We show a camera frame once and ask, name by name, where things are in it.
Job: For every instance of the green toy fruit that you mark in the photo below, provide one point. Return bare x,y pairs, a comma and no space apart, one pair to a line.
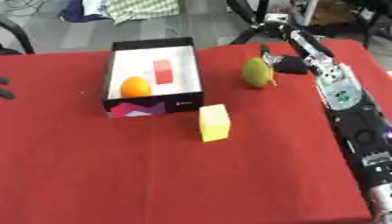
256,72

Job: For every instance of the blue cloth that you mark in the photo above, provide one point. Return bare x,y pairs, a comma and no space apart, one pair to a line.
76,11

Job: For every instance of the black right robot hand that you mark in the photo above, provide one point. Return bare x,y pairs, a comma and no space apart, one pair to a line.
292,64

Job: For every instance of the brown bag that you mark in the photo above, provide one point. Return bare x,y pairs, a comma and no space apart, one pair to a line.
334,13

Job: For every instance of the orange toy fruit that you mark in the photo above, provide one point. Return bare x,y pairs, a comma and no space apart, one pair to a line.
135,87

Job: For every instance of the black box with white inside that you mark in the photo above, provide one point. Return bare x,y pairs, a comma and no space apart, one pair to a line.
153,106

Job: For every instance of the green checked cloth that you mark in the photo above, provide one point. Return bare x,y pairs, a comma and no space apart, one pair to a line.
143,9

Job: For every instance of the yellow block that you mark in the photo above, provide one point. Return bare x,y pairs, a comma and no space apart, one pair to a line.
214,124

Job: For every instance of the red block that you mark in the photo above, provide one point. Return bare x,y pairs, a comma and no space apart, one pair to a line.
163,72

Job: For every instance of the black tripod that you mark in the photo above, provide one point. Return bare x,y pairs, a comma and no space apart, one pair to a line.
247,32

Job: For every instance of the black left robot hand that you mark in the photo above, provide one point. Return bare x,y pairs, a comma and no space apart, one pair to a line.
6,94

